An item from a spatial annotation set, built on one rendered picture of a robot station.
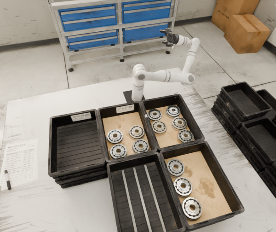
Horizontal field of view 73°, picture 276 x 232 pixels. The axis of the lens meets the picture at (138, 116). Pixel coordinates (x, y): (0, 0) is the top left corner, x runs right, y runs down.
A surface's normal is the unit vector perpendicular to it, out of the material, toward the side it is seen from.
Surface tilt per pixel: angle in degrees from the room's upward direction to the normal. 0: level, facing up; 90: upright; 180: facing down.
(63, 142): 0
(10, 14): 90
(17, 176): 0
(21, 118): 0
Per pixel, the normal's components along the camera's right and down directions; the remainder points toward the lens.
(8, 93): 0.02, -0.62
